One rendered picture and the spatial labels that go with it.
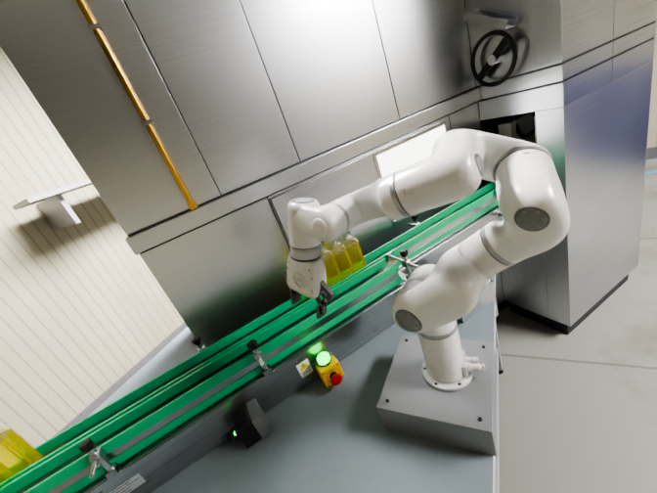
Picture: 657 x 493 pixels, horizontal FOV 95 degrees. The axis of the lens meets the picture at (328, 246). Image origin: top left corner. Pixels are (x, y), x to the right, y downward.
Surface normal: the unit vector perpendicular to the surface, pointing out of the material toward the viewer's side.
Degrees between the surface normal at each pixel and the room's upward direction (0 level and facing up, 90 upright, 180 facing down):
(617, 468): 0
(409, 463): 0
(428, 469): 0
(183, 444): 90
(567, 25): 90
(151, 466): 90
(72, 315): 90
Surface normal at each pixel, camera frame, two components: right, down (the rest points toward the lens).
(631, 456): -0.33, -0.86
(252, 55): 0.44, 0.22
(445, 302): -0.56, 0.44
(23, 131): 0.84, -0.09
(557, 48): -0.83, 0.46
